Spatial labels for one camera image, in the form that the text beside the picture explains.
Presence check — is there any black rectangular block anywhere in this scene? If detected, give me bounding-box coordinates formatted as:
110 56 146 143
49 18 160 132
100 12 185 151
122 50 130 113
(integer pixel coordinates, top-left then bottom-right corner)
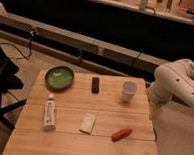
91 77 100 93

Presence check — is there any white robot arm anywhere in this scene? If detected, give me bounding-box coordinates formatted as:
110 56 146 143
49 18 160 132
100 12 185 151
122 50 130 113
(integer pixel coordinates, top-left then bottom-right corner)
147 59 194 120

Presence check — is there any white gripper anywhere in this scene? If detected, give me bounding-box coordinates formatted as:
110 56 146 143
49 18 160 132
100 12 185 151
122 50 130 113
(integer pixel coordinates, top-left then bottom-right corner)
147 83 165 120

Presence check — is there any white lotion bottle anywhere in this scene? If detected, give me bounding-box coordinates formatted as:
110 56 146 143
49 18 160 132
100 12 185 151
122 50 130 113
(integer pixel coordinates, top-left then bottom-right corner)
43 94 56 132

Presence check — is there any green bowl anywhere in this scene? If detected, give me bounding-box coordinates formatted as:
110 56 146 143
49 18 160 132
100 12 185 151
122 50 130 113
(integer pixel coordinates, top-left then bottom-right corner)
44 66 75 90

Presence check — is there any orange carrot toy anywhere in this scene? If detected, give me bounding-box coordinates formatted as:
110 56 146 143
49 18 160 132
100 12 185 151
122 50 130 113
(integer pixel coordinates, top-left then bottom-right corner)
111 128 132 142

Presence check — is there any white paper cup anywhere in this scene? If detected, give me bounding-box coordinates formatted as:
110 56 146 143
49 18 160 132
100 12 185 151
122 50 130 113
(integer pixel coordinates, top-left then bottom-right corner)
121 81 138 102

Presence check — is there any black chair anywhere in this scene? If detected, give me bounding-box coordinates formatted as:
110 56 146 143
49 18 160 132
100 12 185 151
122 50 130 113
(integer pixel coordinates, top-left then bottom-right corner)
0 47 26 130

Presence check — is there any black cable on floor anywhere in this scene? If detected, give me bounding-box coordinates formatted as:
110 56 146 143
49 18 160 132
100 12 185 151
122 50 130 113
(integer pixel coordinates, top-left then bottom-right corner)
0 24 39 62

